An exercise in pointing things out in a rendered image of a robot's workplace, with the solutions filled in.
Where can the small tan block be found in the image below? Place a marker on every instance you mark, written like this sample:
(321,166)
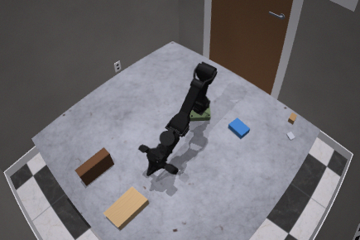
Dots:
(292,118)

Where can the brown wooden box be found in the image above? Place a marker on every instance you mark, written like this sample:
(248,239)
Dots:
(95,166)

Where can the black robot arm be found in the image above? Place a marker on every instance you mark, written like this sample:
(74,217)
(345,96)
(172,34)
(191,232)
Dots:
(194,100)

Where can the white flat square block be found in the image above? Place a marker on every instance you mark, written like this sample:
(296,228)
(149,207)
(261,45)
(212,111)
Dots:
(290,135)

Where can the blue rectangular block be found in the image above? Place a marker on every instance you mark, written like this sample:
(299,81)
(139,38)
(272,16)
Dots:
(239,128)

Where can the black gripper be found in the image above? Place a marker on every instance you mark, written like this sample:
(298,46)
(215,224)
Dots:
(153,167)

